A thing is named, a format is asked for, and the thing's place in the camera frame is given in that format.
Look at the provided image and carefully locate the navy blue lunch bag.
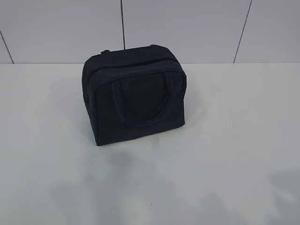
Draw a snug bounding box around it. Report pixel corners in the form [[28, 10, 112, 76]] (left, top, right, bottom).
[[82, 45, 187, 146]]

